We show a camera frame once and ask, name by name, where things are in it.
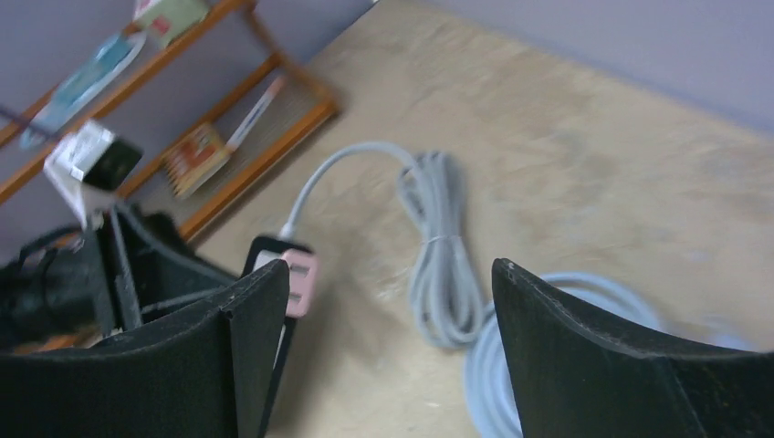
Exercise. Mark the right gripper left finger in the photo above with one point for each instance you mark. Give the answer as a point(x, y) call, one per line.
point(203, 371)

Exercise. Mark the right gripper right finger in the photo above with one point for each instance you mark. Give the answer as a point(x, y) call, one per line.
point(577, 370)

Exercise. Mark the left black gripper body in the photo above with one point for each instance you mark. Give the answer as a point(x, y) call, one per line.
point(151, 270)

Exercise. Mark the pink usb charger plug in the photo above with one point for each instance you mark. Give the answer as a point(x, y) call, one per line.
point(302, 272)

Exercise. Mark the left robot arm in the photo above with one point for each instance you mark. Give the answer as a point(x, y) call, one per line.
point(57, 285)

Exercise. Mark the orange snack packet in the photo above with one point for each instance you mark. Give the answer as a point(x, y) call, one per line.
point(192, 161)

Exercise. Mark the orange wooden rack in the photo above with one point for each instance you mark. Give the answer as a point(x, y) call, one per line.
point(212, 73)

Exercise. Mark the blue blister pack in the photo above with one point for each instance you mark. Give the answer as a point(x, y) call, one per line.
point(88, 81)

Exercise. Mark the colourful tube packet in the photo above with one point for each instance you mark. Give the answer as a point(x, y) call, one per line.
point(260, 107)

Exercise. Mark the white red box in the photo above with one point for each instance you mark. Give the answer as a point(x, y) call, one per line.
point(165, 20)

